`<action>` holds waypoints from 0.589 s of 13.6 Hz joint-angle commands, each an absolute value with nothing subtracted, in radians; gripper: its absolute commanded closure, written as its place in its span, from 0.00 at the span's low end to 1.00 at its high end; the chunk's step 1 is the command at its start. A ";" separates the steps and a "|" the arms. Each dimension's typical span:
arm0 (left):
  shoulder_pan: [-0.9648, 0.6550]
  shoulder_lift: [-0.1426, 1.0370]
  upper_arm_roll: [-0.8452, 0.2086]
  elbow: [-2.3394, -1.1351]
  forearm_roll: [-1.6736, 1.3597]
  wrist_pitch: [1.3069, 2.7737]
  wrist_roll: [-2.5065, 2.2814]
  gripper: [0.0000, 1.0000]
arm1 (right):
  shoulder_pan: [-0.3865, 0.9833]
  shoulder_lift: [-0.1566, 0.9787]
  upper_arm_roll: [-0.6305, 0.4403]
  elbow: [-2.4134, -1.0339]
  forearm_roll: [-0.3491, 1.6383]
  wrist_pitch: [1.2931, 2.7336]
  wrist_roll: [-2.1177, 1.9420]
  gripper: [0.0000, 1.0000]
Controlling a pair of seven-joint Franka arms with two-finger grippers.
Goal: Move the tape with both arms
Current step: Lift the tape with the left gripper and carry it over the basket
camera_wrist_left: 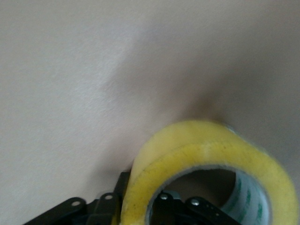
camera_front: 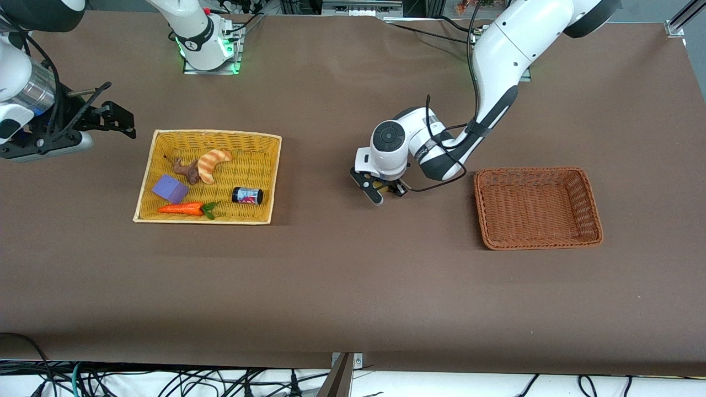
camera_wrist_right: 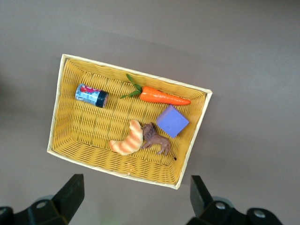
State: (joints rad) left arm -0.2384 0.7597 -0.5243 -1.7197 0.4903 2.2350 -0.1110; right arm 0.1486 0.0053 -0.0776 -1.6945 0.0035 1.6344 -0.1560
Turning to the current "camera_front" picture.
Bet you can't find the purple foam cube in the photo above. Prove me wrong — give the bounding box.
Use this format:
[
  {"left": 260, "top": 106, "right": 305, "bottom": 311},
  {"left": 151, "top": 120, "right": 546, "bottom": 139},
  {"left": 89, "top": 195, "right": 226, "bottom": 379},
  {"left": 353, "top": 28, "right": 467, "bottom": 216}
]
[{"left": 152, "top": 174, "right": 189, "bottom": 205}]

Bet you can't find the brown toy lion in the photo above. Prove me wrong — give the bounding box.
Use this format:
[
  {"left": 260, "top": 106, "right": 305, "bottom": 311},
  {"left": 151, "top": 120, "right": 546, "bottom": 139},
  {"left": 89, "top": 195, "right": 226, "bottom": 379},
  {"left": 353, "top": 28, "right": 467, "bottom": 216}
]
[{"left": 164, "top": 155, "right": 201, "bottom": 185}]

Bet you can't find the striped toy croissant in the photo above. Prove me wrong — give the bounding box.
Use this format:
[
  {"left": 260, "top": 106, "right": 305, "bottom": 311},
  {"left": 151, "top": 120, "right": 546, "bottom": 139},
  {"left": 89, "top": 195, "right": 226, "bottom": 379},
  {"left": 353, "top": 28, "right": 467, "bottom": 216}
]
[{"left": 197, "top": 149, "right": 233, "bottom": 184}]

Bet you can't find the orange toy carrot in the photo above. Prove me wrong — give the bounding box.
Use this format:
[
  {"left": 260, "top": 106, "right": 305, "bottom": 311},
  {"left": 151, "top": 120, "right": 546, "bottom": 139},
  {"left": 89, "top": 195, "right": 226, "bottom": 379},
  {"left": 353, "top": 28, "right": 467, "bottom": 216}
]
[{"left": 158, "top": 201, "right": 220, "bottom": 221}]

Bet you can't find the brown wicker basket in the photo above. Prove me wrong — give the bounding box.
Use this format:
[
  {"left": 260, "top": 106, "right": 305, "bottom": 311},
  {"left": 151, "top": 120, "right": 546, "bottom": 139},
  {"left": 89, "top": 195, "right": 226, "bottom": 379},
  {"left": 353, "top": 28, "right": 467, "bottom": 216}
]
[{"left": 474, "top": 167, "right": 604, "bottom": 251}]

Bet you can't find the small blue printed can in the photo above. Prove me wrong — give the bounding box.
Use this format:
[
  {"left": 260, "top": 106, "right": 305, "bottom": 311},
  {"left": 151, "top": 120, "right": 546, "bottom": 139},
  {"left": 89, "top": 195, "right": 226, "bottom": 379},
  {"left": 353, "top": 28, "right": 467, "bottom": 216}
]
[{"left": 232, "top": 186, "right": 264, "bottom": 205}]

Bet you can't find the yellow wicker basket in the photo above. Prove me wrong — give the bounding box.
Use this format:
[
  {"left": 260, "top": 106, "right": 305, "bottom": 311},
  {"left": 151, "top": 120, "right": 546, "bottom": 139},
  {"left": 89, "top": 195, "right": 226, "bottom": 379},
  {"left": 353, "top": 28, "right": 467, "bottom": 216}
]
[{"left": 133, "top": 129, "right": 282, "bottom": 225}]

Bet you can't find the grey metal equipment box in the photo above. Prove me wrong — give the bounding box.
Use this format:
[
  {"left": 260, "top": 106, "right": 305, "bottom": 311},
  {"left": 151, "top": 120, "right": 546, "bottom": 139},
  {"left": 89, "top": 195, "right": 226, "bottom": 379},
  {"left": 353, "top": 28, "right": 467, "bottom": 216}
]
[{"left": 322, "top": 0, "right": 404, "bottom": 17}]

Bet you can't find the dark metal support bar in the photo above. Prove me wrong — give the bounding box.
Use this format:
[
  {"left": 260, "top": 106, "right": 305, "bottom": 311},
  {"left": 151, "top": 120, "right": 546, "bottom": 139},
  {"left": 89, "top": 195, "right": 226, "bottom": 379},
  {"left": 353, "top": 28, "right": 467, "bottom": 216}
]
[{"left": 317, "top": 353, "right": 355, "bottom": 397}]

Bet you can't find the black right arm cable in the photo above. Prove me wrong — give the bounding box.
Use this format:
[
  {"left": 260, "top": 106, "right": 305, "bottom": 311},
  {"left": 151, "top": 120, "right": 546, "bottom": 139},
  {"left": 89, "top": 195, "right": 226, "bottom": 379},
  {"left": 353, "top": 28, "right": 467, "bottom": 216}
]
[{"left": 0, "top": 19, "right": 62, "bottom": 136}]

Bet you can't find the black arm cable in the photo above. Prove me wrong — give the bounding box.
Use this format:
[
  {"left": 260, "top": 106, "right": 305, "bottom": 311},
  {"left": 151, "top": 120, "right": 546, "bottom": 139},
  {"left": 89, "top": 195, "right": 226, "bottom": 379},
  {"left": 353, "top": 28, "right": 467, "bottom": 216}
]
[
  {"left": 408, "top": 0, "right": 489, "bottom": 194},
  {"left": 0, "top": 19, "right": 62, "bottom": 136}
]

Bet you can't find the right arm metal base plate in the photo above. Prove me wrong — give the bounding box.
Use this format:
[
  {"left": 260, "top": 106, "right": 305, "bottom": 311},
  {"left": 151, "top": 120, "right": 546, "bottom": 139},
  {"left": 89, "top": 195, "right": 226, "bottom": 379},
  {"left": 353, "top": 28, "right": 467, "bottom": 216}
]
[{"left": 183, "top": 25, "right": 244, "bottom": 76}]

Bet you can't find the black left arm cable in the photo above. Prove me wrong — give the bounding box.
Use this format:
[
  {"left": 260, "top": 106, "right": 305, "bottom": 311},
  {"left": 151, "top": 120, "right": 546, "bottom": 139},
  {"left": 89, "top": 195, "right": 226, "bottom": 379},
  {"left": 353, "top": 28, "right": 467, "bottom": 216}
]
[{"left": 408, "top": 0, "right": 489, "bottom": 194}]

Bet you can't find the long black table cable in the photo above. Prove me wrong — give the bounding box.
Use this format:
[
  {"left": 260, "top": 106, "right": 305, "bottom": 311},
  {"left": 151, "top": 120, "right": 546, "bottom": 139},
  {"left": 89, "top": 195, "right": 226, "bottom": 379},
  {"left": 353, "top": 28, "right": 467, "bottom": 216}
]
[{"left": 383, "top": 20, "right": 479, "bottom": 46}]

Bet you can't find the short black table cable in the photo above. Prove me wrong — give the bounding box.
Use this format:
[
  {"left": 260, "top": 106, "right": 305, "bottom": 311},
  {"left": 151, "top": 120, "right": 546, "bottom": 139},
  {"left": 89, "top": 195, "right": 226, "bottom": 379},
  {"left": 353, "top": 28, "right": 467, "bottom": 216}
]
[{"left": 438, "top": 15, "right": 478, "bottom": 33}]

